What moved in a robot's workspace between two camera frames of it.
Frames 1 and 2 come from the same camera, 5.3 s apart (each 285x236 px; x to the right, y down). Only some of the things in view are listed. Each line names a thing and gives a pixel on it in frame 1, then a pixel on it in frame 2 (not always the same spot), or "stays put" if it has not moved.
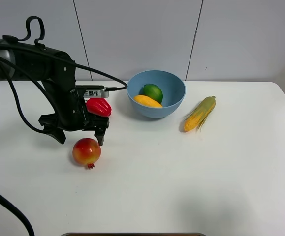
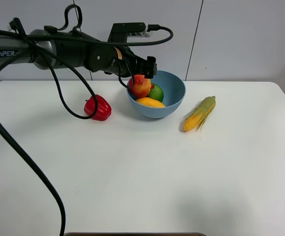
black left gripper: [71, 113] to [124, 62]
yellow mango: [147, 101] stays put
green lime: [153, 91] stays put
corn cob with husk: [199, 113] stays put
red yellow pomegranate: [86, 151] to [142, 86]
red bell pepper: [99, 106] stays put
